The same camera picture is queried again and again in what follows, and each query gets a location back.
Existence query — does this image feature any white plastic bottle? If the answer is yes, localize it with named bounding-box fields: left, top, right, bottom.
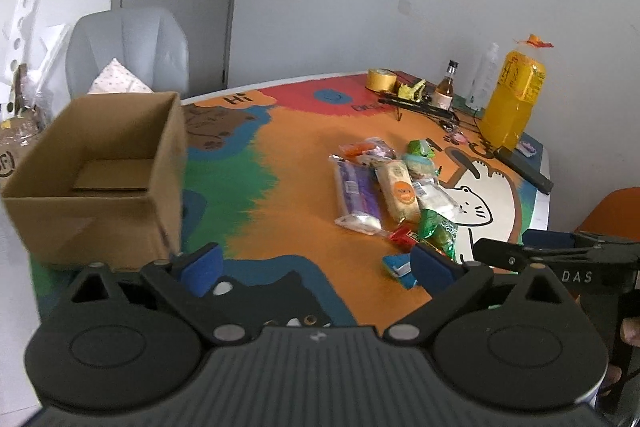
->
left=465, top=42, right=499, bottom=110

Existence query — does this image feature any beige biscuit pack orange label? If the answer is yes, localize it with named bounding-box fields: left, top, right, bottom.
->
left=374, top=159, right=421, bottom=223

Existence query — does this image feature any blue snack packet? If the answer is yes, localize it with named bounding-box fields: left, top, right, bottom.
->
left=382, top=254, right=416, bottom=289

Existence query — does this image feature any purple wafer snack pack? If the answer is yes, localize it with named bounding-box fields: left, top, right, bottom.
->
left=330, top=155, right=382, bottom=236

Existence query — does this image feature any black remote control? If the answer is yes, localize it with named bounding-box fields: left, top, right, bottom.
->
left=494, top=146, right=553, bottom=195

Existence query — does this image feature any SF cardboard box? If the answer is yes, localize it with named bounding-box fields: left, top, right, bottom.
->
left=0, top=63, right=54, bottom=183

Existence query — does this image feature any brown cardboard box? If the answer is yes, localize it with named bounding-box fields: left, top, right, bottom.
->
left=2, top=92, right=186, bottom=271

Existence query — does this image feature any clear white snack pack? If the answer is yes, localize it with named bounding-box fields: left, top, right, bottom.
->
left=412, top=178, right=460, bottom=222

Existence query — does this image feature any black folding stand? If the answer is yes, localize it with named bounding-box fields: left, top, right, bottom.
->
left=378, top=92, right=460, bottom=124

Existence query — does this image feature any yellow tape roll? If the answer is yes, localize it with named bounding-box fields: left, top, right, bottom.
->
left=366, top=68, right=397, bottom=93

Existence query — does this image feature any yellow bread bag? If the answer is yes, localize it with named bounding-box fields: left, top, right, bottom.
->
left=477, top=34, right=553, bottom=150

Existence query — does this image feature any orange candy packet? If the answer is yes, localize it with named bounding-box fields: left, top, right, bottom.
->
left=340, top=141, right=376, bottom=158

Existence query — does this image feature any colourful cartoon table mat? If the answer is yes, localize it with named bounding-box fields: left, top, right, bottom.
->
left=30, top=74, right=544, bottom=329

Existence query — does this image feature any green shiny snack bag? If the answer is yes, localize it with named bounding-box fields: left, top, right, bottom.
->
left=418, top=209, right=458, bottom=261

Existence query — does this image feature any white perforated foam board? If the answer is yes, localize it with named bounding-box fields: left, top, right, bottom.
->
left=1, top=0, right=39, bottom=86

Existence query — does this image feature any teal cracker pack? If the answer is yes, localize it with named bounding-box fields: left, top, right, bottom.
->
left=401, top=154, right=440, bottom=180

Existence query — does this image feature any small amber glass bottle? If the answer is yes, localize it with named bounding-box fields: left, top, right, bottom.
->
left=431, top=60, right=458, bottom=110

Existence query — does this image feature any small green snack pouch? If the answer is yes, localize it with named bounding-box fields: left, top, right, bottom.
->
left=407, top=139, right=435, bottom=158

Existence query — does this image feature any white dotted pillow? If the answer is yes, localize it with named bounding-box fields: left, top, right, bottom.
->
left=88, top=58, right=152, bottom=94

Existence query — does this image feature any grey upholstered chair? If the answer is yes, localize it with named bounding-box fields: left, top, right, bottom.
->
left=65, top=6, right=190, bottom=98

